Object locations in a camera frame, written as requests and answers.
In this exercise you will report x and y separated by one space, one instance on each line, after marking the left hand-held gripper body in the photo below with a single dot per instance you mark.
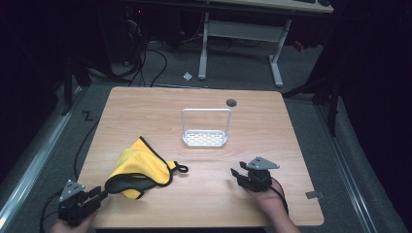
73 207

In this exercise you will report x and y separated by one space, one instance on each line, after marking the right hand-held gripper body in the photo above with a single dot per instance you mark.
257 179

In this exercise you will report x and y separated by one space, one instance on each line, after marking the white metal rack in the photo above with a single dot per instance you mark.
204 137

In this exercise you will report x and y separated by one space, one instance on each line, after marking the yellow cloth with black trim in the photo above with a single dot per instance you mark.
139 165

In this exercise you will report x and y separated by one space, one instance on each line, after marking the person's left hand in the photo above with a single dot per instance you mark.
73 227

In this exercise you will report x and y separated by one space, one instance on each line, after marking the person's right hand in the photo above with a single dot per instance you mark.
267 199

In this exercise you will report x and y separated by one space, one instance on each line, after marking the grey tape piece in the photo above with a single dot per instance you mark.
314 194

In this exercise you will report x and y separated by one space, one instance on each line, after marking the dark round table grommet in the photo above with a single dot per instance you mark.
231 103

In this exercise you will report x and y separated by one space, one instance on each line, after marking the white paper scrap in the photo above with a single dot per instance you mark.
187 76

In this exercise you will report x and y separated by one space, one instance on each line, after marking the black stand leg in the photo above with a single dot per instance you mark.
69 84
330 97

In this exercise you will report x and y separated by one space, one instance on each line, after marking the small red object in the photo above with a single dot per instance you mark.
298 45

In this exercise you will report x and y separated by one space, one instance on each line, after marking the white framed desk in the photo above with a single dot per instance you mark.
241 30

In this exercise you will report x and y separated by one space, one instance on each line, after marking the metal floor rail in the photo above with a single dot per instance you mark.
346 168
35 155

